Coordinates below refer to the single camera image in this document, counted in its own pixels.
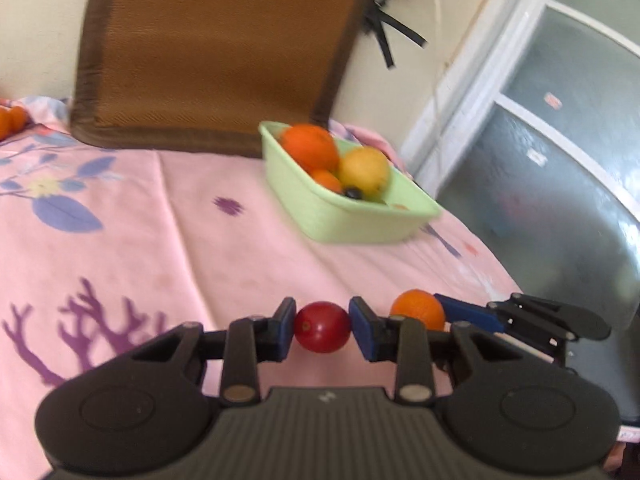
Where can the red tomato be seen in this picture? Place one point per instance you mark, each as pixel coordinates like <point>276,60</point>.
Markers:
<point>322,327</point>

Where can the large yellow grapefruit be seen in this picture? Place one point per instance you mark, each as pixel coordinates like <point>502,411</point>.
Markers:
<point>367,169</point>

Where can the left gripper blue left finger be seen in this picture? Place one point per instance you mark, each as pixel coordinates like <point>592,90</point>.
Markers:
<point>250,341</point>

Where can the pile tangerine front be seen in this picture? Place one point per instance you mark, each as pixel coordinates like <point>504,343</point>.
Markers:
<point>6,123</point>

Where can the pile tangerine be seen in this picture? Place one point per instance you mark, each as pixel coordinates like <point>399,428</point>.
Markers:
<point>6,123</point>
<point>18,118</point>

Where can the white window frame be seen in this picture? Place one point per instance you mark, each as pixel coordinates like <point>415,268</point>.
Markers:
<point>473,85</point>

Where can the small tangerine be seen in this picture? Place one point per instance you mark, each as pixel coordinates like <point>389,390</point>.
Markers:
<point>327,180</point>
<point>422,306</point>

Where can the light green plastic basin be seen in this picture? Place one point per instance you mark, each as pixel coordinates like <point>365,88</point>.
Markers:
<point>328,217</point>

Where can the pink printed bedsheet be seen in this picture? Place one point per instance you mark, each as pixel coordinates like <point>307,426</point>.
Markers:
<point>102,250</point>

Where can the pile tangerine right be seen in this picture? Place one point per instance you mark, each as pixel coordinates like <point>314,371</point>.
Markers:
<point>18,118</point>

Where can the dark purple plum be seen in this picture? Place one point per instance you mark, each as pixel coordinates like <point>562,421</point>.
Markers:
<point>353,193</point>

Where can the large orange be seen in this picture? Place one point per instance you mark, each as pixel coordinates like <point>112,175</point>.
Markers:
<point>311,147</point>

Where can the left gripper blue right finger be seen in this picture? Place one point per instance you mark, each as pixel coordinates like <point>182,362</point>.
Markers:
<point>399,340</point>

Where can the brown woven seat cushion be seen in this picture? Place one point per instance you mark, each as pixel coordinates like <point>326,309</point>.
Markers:
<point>201,75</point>

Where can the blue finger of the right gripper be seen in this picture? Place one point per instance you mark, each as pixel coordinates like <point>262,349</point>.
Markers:
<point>460,311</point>

